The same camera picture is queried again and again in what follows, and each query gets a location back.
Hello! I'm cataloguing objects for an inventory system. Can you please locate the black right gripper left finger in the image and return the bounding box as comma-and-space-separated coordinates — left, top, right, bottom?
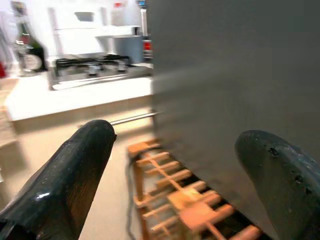
0, 119, 118, 240

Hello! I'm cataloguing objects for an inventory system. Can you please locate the wooden slatted rack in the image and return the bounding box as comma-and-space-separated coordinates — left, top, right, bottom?
126, 139, 271, 240

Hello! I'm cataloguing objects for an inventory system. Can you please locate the steel gas hob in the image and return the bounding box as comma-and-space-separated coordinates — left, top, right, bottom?
48, 54, 154, 91

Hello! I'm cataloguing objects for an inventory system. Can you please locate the large white appliance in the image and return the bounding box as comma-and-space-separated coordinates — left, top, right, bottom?
47, 4, 142, 57

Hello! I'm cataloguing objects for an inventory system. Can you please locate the small grey white fridge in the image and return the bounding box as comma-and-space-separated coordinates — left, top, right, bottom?
147, 0, 320, 240

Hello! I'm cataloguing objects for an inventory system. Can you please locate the grey rectangular container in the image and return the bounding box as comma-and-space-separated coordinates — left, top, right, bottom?
113, 34, 145, 65

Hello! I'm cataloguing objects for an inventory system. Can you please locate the dark green wine bottle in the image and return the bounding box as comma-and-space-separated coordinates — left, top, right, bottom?
14, 21, 48, 73

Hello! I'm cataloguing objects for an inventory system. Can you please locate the silver drawer handle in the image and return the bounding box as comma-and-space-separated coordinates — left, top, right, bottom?
109, 111, 160, 126

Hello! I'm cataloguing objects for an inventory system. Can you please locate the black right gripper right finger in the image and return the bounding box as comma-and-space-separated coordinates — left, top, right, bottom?
234, 129, 320, 240

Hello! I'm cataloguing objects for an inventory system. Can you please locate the beige white-topped counter cabinet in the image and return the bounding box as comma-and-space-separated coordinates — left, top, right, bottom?
0, 74, 161, 240

